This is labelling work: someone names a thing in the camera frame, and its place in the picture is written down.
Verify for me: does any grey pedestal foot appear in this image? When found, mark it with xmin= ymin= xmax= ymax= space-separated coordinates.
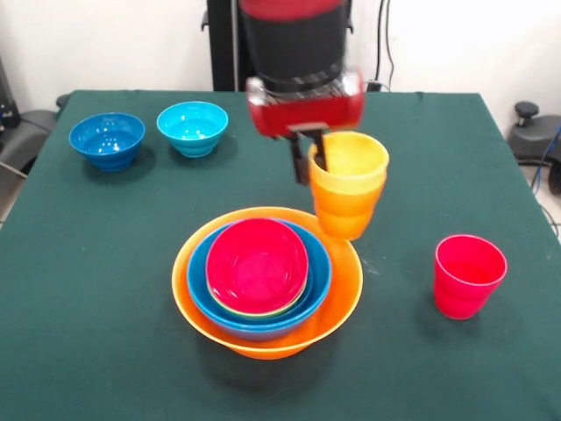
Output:
xmin=507 ymin=101 xmax=561 ymax=161
xmin=0 ymin=109 xmax=58 ymax=172

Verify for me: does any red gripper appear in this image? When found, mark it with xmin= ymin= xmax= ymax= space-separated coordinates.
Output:
xmin=245 ymin=68 xmax=367 ymax=185

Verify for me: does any red plastic cup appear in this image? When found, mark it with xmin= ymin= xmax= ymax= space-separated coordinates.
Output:
xmin=433 ymin=234 xmax=508 ymax=321

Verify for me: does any blue cable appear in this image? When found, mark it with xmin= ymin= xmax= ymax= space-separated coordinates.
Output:
xmin=529 ymin=126 xmax=561 ymax=192

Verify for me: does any large blue bowl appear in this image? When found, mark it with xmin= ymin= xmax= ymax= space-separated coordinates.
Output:
xmin=186 ymin=218 xmax=333 ymax=332
xmin=195 ymin=306 xmax=324 ymax=343

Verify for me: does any large orange bowl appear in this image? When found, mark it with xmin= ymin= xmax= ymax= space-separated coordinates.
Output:
xmin=171 ymin=205 xmax=365 ymax=360

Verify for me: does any orange plastic cup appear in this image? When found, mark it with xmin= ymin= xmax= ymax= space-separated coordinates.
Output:
xmin=311 ymin=173 xmax=387 ymax=241

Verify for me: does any small light blue bowl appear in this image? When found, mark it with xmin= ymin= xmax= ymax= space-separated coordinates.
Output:
xmin=156 ymin=101 xmax=230 ymax=159

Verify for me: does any small green bowl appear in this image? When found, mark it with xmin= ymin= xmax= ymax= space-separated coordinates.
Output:
xmin=206 ymin=280 xmax=312 ymax=319

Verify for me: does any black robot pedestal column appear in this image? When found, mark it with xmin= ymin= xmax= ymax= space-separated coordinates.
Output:
xmin=201 ymin=0 xmax=355 ymax=93

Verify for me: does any small dark blue bowl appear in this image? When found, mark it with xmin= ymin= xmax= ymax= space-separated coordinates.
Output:
xmin=68 ymin=111 xmax=146 ymax=172

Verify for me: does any small red bowl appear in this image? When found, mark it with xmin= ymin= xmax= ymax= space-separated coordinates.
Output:
xmin=204 ymin=218 xmax=310 ymax=315

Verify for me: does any black hanging cable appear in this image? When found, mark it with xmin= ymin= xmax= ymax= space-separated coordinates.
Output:
xmin=374 ymin=0 xmax=394 ymax=87

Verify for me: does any dark green table cloth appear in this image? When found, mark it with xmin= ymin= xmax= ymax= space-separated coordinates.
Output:
xmin=0 ymin=89 xmax=561 ymax=421

